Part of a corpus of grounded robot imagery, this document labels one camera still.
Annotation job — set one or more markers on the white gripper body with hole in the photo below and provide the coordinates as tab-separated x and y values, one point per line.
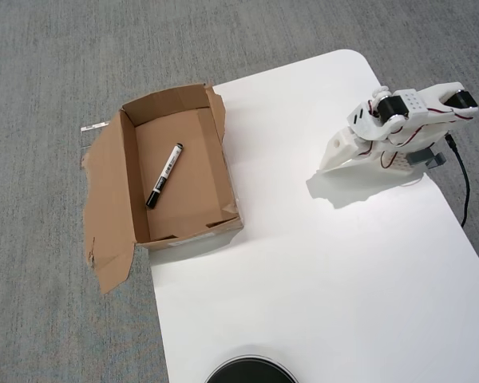
340	152

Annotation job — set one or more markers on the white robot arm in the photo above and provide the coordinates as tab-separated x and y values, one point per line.
413	104

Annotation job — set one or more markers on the open brown cardboard box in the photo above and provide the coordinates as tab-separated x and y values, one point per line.
195	191

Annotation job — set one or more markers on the white paper strip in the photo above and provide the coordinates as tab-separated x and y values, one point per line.
93	127

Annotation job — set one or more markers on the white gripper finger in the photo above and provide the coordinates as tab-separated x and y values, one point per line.
332	160
359	164

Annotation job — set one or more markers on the black round disc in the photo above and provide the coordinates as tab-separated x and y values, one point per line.
251	371

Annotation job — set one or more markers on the white marker pen black cap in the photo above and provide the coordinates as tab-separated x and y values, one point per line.
165	173

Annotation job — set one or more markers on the grey table clamp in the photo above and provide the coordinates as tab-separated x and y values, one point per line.
427	159

